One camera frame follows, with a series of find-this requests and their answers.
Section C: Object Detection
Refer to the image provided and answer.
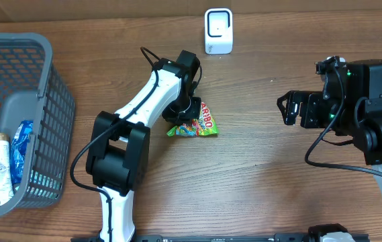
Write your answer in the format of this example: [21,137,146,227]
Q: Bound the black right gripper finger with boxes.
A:
[279,101,298,126]
[277,90,295,108]

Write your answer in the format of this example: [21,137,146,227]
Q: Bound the blue snack packet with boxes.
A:
[10,120,33,185]

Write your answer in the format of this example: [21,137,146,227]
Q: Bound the green Haribo gummy bag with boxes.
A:
[166,102,219,137]

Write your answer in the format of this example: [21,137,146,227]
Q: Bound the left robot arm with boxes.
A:
[86,50,202,241]

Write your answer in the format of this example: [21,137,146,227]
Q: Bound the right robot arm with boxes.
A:
[277,56,382,194]

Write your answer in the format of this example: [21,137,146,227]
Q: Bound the white barcode scanner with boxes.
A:
[204,8,234,54]

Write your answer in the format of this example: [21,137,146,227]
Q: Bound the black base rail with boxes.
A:
[70,233,370,242]

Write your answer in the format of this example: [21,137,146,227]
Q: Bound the grey plastic mesh basket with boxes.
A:
[0,33,76,216]

